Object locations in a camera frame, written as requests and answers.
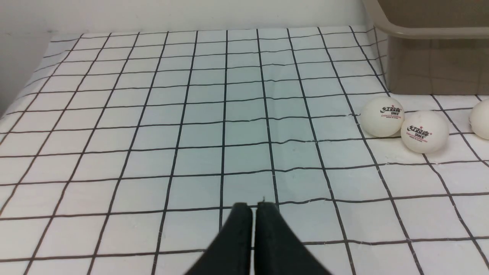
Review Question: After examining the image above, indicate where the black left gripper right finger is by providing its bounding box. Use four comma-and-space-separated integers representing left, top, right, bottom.
254, 202, 330, 275

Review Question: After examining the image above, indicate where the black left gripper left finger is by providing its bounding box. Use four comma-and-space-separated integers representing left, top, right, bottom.
186, 202, 253, 275

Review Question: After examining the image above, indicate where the white ball with red logo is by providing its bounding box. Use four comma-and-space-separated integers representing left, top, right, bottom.
359, 96, 405, 138

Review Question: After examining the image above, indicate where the white black-grid tablecloth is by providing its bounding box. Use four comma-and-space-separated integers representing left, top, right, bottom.
1, 26, 488, 275

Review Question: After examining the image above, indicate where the white ball with black logo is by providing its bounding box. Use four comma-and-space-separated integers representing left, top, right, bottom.
400, 111, 449, 154

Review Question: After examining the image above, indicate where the plain white ball left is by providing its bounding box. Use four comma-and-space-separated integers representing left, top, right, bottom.
469, 99, 489, 140

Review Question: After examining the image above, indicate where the olive plastic bin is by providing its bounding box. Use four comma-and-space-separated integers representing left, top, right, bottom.
362, 0, 489, 95

